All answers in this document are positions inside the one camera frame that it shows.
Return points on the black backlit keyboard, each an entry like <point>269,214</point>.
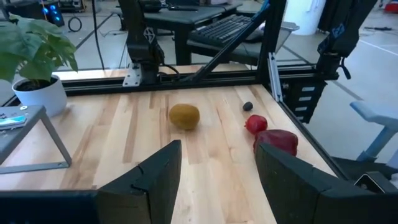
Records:
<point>224,29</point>

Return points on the brown kiwi fruit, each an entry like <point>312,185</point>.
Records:
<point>184,116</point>

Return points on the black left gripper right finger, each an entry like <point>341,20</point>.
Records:
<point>311,199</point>

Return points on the small dark brown fruit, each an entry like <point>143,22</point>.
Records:
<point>247,106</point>

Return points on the grey keyboard tray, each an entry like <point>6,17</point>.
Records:
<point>278,37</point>

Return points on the red pomegranate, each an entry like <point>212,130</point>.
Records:
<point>256,124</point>

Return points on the green plant in white pot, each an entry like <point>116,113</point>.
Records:
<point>34,49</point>

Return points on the black box with white labels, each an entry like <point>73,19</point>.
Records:
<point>303,107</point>

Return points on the dark red bell pepper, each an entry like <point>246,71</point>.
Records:
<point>278,140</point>

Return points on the computer tower with blue lights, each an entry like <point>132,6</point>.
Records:
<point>51,14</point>

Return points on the blue grey stand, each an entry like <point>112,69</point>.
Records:
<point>373,116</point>

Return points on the black aluminium table frame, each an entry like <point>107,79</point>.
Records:
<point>217,81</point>

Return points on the black object with blue logo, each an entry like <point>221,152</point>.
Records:
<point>345,31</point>

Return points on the black box with silver edge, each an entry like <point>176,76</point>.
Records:
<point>373,182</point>

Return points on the dark grey desk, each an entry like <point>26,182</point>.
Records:
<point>186,17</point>

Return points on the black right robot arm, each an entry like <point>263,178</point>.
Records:
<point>140,46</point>

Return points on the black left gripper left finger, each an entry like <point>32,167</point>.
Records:
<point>140,199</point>

